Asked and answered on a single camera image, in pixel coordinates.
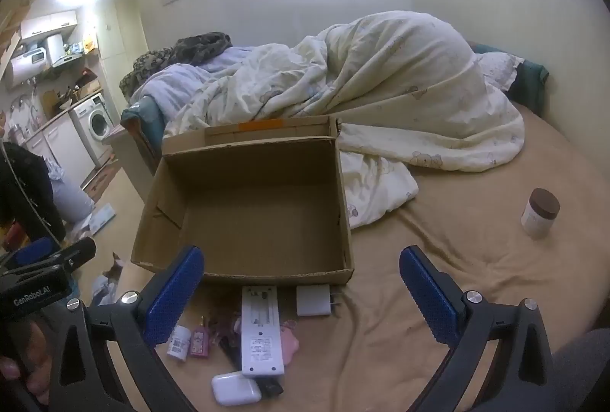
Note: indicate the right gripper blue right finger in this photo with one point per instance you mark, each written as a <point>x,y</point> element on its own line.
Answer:
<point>520,375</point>

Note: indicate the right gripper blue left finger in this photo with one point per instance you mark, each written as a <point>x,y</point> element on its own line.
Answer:
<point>84,377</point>

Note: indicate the white pill bottle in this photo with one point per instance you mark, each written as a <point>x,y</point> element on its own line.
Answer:
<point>178,346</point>

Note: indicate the pink perfume bottle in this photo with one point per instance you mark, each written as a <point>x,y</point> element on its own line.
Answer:
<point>200,340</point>

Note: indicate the white earbuds case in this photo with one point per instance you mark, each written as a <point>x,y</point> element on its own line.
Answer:
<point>234,389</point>

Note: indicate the white remote control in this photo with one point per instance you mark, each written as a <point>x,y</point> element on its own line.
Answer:
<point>261,352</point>

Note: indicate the black lighter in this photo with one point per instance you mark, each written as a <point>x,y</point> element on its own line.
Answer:
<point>269,387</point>

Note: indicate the pink paw-shaped pad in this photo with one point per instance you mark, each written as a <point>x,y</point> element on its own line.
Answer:
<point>290,345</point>

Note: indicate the white power adapter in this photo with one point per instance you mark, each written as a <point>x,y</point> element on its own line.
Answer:
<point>316,300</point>

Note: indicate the black flashlight with strap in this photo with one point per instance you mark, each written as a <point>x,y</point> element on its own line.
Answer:
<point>224,336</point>

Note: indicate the person's left hand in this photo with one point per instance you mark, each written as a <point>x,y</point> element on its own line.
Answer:
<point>25,357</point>

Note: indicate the black jacket on chair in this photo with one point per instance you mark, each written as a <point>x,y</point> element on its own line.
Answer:
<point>27,196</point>

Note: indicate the grey bag on floor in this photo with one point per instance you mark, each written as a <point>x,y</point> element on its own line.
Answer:
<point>72,202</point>

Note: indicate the white kitchen cabinet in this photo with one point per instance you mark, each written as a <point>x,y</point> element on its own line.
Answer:
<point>60,142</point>

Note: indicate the beige bedside cabinet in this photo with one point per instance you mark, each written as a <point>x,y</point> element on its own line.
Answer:
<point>131,159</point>

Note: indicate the brown lid cream jar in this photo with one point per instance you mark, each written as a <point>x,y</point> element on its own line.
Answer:
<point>540,212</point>

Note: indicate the white washing machine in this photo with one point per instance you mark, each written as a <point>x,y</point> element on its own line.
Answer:
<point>93,123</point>

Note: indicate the teal pillow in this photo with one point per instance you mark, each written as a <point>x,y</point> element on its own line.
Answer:
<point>144,122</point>

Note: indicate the white water heater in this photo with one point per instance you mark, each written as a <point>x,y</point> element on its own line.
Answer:
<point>27,65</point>

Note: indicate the lavender blanket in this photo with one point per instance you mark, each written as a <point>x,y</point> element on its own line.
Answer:
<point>173,86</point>

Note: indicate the brown cardboard box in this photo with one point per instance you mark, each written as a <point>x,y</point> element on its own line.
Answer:
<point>263,200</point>

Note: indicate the green cloth at bedside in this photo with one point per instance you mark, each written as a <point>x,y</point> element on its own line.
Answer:
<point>523,81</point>

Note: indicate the dark leopard throw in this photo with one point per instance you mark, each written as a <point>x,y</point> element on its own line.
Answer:
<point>192,50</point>

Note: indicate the cream patterned duvet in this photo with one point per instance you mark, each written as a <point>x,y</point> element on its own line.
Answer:
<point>406,87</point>

